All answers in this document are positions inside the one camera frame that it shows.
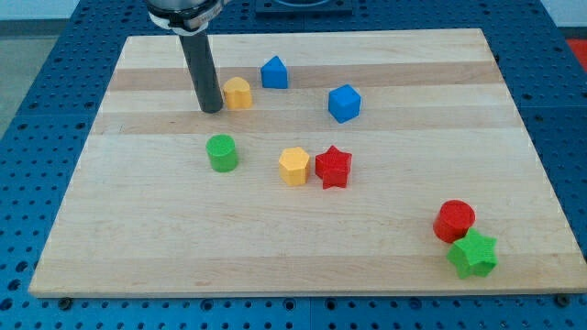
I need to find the red cylinder block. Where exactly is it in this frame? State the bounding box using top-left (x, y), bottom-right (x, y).
top-left (433, 200), bottom-right (476, 243)

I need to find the green cylinder block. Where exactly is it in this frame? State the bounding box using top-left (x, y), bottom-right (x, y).
top-left (205, 134), bottom-right (238, 172)

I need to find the wooden board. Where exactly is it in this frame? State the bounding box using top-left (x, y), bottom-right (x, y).
top-left (29, 28), bottom-right (586, 298)

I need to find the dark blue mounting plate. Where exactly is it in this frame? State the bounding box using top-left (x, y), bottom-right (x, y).
top-left (255, 0), bottom-right (353, 17)

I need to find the red star block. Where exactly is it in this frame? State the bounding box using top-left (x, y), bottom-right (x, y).
top-left (315, 145), bottom-right (352, 189)

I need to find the green star block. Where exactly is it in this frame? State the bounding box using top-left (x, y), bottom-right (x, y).
top-left (447, 228), bottom-right (498, 279)

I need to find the blue cube block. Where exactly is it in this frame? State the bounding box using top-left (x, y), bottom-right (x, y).
top-left (327, 84), bottom-right (361, 124)

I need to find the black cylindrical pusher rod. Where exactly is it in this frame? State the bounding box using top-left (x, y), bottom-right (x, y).
top-left (180, 30), bottom-right (224, 114)

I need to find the yellow heart block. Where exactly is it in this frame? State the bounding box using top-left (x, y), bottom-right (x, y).
top-left (222, 77), bottom-right (253, 109)

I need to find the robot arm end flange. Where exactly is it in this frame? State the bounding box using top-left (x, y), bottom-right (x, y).
top-left (144, 0), bottom-right (230, 36)

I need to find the yellow hexagon block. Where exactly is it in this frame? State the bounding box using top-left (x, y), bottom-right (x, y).
top-left (279, 147), bottom-right (310, 186)

